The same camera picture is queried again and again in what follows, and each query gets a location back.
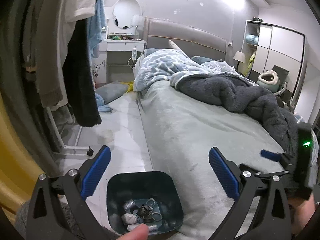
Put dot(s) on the round wall mirror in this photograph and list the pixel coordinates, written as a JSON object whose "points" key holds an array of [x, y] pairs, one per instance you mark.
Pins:
{"points": [[127, 14]]}

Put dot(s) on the grey floor cushion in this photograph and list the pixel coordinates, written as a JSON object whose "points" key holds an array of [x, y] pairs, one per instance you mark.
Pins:
{"points": [[112, 91]]}

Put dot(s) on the black hanging garment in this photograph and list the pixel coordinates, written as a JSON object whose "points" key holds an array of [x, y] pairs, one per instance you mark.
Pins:
{"points": [[78, 79]]}

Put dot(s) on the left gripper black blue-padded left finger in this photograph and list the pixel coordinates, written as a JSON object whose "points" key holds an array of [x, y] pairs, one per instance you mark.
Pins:
{"points": [[45, 216]]}

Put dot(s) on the white wardrobe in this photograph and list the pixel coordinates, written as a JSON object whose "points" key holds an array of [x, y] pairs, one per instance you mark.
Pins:
{"points": [[279, 46]]}

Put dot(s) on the green cat bed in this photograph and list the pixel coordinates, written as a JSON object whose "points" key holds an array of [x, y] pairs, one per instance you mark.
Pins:
{"points": [[269, 80]]}

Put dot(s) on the grey-green sheeted bed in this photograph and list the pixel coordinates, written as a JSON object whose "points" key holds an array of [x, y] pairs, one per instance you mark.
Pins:
{"points": [[180, 131]]}

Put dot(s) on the light blue hanging towel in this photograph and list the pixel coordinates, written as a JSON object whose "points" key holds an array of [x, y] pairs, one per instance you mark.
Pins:
{"points": [[95, 25]]}

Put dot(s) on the white hanging garment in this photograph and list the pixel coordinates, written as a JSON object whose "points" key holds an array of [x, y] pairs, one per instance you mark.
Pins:
{"points": [[56, 21]]}

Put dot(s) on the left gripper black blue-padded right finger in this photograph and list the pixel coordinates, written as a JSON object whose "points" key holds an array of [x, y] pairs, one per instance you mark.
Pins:
{"points": [[272, 216]]}

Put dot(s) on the white power strip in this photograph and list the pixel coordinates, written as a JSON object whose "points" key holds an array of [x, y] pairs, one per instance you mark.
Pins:
{"points": [[134, 54]]}

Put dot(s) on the blue white patterned duvet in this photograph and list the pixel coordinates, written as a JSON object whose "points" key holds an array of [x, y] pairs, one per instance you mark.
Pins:
{"points": [[173, 65]]}

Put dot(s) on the dark teal trash bin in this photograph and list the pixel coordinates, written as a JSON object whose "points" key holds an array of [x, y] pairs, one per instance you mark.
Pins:
{"points": [[150, 196]]}

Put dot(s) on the white sock ball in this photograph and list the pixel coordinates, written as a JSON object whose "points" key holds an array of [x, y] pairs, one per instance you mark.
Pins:
{"points": [[129, 219]]}

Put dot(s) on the white vanity desk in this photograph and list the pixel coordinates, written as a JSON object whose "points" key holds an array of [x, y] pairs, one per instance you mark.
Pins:
{"points": [[113, 61]]}

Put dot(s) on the white clothes rack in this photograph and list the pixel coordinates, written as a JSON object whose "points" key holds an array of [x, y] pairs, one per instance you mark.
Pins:
{"points": [[67, 132]]}

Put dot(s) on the white bedside lamp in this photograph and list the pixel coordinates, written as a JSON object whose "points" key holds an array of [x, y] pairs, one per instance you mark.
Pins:
{"points": [[239, 57]]}

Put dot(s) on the person's right hand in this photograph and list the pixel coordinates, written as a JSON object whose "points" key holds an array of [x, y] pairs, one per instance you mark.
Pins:
{"points": [[302, 212]]}

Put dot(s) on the yellow curtain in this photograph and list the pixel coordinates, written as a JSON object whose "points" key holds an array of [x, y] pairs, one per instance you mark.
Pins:
{"points": [[18, 170]]}

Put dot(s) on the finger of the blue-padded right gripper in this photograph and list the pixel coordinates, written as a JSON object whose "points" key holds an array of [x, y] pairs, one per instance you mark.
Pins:
{"points": [[276, 157]]}

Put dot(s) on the dark grey fleece blanket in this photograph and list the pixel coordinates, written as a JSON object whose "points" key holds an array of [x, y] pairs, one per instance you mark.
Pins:
{"points": [[237, 95]]}

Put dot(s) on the person's left thumb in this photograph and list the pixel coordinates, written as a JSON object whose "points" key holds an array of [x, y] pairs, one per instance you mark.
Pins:
{"points": [[140, 232]]}

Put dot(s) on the grey padded headboard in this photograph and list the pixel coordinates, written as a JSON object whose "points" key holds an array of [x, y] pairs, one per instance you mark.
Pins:
{"points": [[193, 41]]}

